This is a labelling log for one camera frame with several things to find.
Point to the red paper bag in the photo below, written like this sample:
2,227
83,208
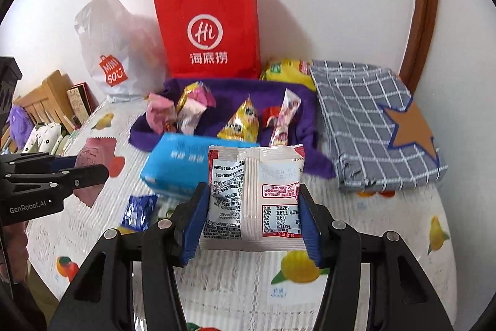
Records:
209,5

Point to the brown box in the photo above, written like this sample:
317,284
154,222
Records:
79,104

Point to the wooden door frame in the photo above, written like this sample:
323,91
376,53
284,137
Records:
424,5

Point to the purple towel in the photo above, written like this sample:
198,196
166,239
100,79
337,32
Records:
228,94

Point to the wooden headboard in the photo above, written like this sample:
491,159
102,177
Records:
46,98

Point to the white floral cloth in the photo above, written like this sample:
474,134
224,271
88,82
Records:
44,137

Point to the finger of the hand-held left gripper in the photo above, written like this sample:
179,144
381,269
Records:
38,162
77,179

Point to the purple plush toy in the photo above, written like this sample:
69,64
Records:
21,121

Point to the white and purple snack packet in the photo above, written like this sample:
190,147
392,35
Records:
285,121

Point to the fruit print table cover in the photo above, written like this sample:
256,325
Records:
248,288

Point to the yellow snack bag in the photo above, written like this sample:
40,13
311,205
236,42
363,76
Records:
286,71

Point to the white plastic bag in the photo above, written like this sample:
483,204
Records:
112,40

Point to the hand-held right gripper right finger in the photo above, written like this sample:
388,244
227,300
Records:
310,230

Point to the dark furniture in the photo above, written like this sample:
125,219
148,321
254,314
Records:
9,90

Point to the blue snack packet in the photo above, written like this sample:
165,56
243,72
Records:
137,212

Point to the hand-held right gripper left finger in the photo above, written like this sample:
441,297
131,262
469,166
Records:
193,230

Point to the grey checked folded blanket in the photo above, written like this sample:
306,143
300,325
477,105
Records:
360,121

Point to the yellow and pink snack packet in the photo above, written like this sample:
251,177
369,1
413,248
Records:
193,102

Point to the blue tissue pack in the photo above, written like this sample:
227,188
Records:
174,164

